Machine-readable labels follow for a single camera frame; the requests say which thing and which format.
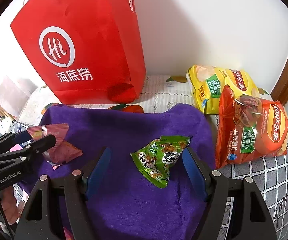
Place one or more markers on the orange chips bag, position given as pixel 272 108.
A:
pixel 249 128

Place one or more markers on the white plastic bag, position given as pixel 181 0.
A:
pixel 14 95

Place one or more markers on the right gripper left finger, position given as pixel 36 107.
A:
pixel 95 172

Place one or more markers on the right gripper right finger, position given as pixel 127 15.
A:
pixel 198 173

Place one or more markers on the purple towel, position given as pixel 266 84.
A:
pixel 127 205

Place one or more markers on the pink wafer packet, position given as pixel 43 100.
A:
pixel 63 151

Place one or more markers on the yellow chips bag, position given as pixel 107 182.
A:
pixel 207 84

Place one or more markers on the red paper shopping bag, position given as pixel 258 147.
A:
pixel 86 51

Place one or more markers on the green snack packet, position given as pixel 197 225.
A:
pixel 155 159

